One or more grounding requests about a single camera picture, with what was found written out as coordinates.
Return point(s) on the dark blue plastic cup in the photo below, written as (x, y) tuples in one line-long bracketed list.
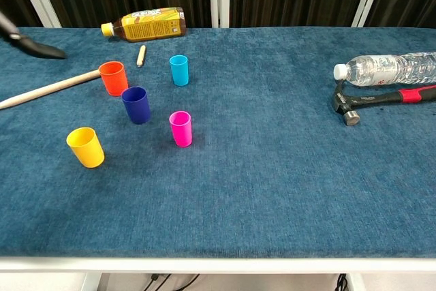
[(136, 107)]

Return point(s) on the white table leg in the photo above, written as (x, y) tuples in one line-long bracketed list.
[(356, 282), (91, 282)]

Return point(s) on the yellow plastic cup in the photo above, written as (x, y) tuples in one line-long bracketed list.
[(86, 149)]

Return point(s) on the blue velvet table cloth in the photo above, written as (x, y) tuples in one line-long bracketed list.
[(255, 175)]

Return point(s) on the yellow label tea bottle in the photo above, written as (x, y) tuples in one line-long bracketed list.
[(153, 25)]

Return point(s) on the long wooden stick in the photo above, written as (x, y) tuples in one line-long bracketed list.
[(51, 88)]

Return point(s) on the clear plastic water bottle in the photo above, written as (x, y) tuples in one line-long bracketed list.
[(381, 69)]

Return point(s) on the pink plastic cup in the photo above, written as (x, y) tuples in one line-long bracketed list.
[(181, 131)]

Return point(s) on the short wooden dowel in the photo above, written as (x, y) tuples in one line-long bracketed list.
[(141, 56)]

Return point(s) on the orange plastic cup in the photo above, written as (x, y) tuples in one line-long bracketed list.
[(114, 81)]

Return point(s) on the light blue plastic cup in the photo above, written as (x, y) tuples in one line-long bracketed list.
[(179, 71)]

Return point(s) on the black red claw hammer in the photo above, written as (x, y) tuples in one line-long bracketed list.
[(374, 95)]

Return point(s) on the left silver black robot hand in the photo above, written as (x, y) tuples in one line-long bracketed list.
[(37, 49)]

